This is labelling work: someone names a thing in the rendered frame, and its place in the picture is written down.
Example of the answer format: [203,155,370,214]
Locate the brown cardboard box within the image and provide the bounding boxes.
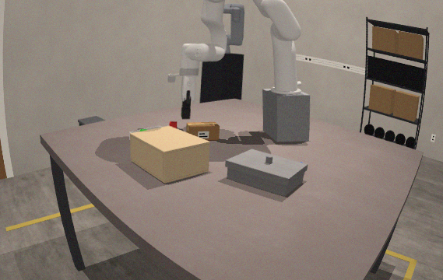
[186,122,220,141]

